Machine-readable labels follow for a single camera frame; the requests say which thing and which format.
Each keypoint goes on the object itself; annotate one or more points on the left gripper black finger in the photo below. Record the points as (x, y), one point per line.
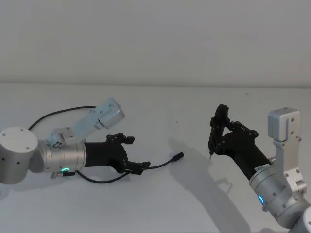
(134, 167)
(121, 138)

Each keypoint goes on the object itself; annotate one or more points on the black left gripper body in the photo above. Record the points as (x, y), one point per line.
(102, 155)

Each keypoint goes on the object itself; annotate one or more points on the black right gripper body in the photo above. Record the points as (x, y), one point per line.
(243, 153)

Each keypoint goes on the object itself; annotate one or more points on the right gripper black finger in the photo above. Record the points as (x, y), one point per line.
(215, 140)
(222, 116)

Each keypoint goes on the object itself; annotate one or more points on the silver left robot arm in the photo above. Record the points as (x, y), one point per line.
(19, 150)

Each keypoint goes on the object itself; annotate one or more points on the white table cloth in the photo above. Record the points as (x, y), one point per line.
(155, 206)

